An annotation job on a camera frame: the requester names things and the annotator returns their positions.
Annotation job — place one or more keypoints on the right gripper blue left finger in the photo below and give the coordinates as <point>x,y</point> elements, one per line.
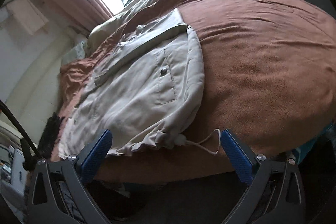
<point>92,156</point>

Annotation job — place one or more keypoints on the black garment on bed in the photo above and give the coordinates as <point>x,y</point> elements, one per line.
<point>49,135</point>

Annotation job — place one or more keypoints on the pale green pillow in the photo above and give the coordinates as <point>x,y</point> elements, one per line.
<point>77,52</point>

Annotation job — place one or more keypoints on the cream cloth on wall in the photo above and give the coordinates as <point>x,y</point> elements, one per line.
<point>27,15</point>

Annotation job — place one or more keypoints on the beige zip jacket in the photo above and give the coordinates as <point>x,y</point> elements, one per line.
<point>146,92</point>

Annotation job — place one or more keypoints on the cream padded headboard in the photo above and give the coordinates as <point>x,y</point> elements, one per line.
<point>38,95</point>

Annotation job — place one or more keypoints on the rust brown bed blanket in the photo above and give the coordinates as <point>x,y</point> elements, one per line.
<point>269,77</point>

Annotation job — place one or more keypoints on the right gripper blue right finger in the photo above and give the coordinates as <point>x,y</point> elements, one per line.
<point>241,157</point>

